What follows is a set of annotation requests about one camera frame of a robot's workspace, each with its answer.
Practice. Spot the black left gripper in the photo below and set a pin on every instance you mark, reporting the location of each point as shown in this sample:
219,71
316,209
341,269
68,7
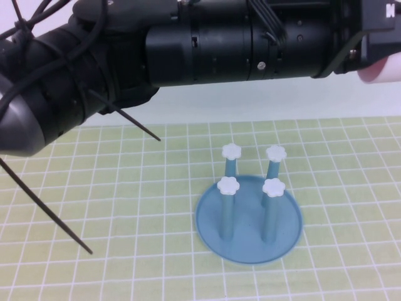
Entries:
376,40

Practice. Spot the pink plastic cup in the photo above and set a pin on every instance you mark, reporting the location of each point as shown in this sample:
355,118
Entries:
385,73

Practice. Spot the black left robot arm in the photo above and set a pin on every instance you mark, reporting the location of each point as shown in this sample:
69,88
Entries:
203,47

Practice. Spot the blue cup stand white caps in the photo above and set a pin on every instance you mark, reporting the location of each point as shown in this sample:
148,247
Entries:
247,244

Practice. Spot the green checked table mat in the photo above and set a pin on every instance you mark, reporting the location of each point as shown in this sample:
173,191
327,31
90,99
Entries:
125,203

